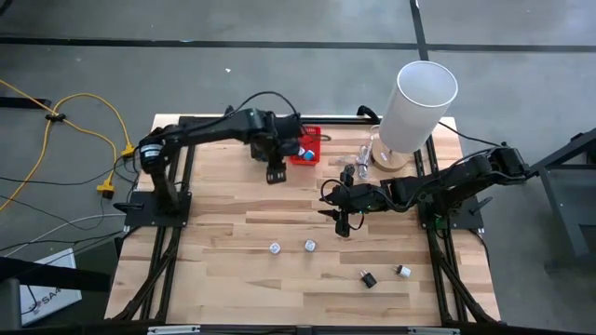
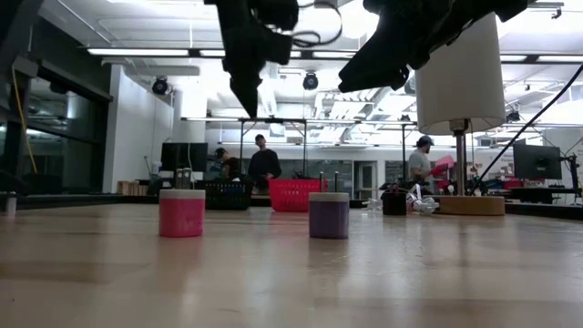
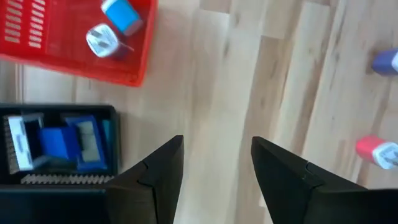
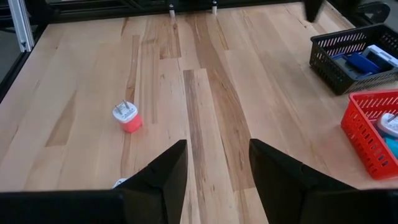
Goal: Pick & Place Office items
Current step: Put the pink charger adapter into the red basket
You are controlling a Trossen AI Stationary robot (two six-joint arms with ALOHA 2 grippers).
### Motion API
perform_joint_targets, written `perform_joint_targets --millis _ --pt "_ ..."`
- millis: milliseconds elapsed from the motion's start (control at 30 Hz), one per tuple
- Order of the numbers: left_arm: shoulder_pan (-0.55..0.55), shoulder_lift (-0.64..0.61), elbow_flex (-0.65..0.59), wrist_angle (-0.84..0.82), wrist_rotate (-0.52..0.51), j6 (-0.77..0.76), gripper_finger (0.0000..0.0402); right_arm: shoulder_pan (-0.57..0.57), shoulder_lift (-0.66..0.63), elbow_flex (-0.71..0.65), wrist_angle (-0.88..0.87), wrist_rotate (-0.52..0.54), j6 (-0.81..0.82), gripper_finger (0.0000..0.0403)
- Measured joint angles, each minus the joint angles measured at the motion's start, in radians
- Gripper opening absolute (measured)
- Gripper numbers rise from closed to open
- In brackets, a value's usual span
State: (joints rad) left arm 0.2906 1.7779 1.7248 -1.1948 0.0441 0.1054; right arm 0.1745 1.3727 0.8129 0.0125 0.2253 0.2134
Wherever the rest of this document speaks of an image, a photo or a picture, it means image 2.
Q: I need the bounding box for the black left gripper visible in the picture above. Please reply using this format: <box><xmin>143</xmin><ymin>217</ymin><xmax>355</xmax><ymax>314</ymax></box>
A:
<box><xmin>204</xmin><ymin>0</ymin><xmax>300</xmax><ymax>118</ymax></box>

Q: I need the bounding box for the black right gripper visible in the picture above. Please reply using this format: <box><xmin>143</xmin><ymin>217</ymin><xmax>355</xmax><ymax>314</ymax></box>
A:
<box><xmin>339</xmin><ymin>0</ymin><xmax>529</xmax><ymax>94</ymax></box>

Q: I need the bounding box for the purple and white charger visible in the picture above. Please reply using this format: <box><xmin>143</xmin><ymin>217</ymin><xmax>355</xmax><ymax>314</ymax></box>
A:
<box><xmin>308</xmin><ymin>171</ymin><xmax>351</xmax><ymax>240</ymax></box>

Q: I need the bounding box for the person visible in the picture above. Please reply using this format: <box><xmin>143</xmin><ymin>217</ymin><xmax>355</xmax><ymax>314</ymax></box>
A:
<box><xmin>248</xmin><ymin>133</ymin><xmax>282</xmax><ymax>190</ymax></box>
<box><xmin>213</xmin><ymin>147</ymin><xmax>242</xmax><ymax>181</ymax></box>
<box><xmin>407</xmin><ymin>135</ymin><xmax>438</xmax><ymax>192</ymax></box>

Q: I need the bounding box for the white shade wooden table lamp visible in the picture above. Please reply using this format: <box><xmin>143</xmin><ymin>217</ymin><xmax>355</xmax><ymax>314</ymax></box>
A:
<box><xmin>414</xmin><ymin>12</ymin><xmax>506</xmax><ymax>217</ymax></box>

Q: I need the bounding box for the black computer monitor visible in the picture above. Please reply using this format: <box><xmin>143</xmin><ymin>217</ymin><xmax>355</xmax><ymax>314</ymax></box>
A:
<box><xmin>160</xmin><ymin>142</ymin><xmax>209</xmax><ymax>173</ymax></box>
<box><xmin>513</xmin><ymin>143</ymin><xmax>563</xmax><ymax>180</ymax></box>

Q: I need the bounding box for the black plastic basket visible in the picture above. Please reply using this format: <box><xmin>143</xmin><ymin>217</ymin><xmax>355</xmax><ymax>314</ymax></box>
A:
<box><xmin>195</xmin><ymin>179</ymin><xmax>255</xmax><ymax>211</ymax></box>

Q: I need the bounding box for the long ceiling light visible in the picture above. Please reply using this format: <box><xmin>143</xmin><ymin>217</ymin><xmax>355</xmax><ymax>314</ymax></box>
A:
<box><xmin>86</xmin><ymin>47</ymin><xmax>190</xmax><ymax>57</ymax></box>

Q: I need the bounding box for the red plastic basket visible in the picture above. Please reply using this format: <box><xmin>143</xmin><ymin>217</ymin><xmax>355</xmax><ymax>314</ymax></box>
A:
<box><xmin>268</xmin><ymin>179</ymin><xmax>329</xmax><ymax>213</ymax></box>

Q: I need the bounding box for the black background rig frame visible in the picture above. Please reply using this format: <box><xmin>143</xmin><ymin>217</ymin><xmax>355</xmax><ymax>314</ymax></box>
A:
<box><xmin>239</xmin><ymin>117</ymin><xmax>406</xmax><ymax>183</ymax></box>

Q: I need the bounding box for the black power cable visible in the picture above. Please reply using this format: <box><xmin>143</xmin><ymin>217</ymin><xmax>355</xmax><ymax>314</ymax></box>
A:
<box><xmin>468</xmin><ymin>63</ymin><xmax>583</xmax><ymax>197</ymax></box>

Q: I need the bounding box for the yellow hanging cable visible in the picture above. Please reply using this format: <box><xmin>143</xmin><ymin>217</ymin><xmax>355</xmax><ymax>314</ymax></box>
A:
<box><xmin>11</xmin><ymin>67</ymin><xmax>38</xmax><ymax>174</ymax></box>

